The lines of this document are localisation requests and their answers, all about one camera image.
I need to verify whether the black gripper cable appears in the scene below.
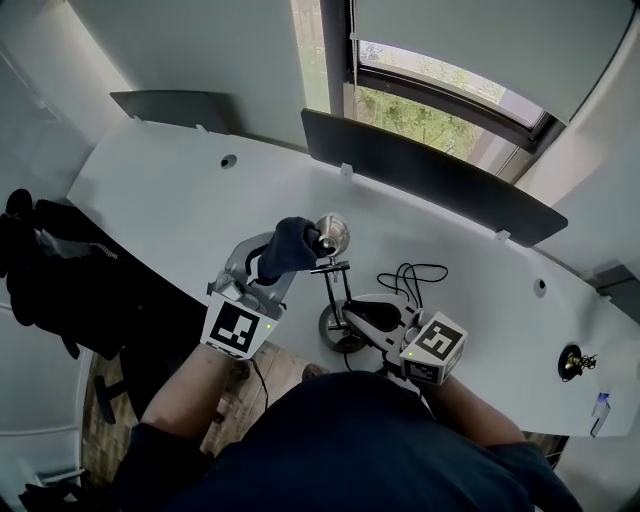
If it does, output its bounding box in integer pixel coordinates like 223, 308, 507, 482
249, 357, 271, 411

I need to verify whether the wide grey roller blind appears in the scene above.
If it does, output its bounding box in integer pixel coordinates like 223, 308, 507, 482
357, 0, 631, 126

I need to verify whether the grey divider panel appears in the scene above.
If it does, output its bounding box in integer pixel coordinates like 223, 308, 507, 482
109, 89, 236, 135

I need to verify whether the dark blue wiping cloth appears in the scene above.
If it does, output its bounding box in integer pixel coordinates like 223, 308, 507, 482
257, 215, 321, 282

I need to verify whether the grey panel end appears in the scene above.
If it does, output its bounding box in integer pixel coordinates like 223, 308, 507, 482
594, 264, 640, 301

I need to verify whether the blind bead chain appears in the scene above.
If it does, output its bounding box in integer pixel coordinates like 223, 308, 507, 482
349, 0, 359, 121

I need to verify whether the dark window frame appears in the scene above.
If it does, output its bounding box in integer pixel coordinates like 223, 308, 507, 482
319, 0, 569, 154

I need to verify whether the person's dark blue shirt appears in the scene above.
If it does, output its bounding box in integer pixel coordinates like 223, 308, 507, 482
112, 369, 584, 512

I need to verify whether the person's right forearm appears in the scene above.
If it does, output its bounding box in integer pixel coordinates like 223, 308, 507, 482
427, 374, 526, 446

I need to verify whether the long dark grey desk divider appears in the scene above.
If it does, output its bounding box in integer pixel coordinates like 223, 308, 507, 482
299, 108, 569, 247

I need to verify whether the black jacket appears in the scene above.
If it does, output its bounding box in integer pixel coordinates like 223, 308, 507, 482
0, 187, 126, 361

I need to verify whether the small brass black figurine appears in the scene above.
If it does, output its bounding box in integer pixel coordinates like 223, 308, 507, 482
557, 342, 600, 384

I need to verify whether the black office chair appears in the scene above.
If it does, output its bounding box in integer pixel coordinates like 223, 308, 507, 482
59, 279, 151, 426

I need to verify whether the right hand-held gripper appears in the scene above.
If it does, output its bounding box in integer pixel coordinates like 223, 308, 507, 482
344, 293, 469, 386

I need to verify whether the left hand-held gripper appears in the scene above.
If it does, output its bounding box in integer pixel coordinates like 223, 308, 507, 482
199, 232, 297, 361

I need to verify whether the person's left forearm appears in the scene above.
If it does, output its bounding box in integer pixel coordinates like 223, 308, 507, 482
139, 344, 251, 456

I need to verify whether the silver desk lamp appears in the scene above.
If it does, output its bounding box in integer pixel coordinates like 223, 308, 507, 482
307, 213, 371, 356

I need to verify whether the small blue white packet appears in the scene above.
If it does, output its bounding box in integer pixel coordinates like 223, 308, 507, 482
589, 392, 612, 439

